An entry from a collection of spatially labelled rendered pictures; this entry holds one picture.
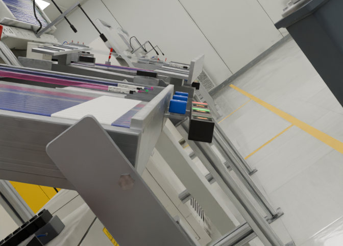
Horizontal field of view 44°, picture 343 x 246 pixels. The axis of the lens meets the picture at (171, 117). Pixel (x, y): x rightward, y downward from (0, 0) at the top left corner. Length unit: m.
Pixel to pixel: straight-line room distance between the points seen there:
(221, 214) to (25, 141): 1.11
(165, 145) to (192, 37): 7.14
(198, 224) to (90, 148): 1.63
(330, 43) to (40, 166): 0.69
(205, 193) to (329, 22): 0.74
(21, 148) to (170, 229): 0.16
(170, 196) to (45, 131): 1.54
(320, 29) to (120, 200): 0.68
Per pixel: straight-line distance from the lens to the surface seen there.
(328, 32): 0.93
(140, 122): 0.40
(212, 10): 8.53
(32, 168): 0.41
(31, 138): 0.41
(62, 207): 2.02
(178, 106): 0.75
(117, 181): 0.35
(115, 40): 5.58
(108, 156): 0.34
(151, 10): 8.56
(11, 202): 1.23
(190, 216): 1.94
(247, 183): 1.87
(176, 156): 1.41
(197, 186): 1.43
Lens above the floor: 0.74
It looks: 4 degrees down
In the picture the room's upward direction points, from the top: 37 degrees counter-clockwise
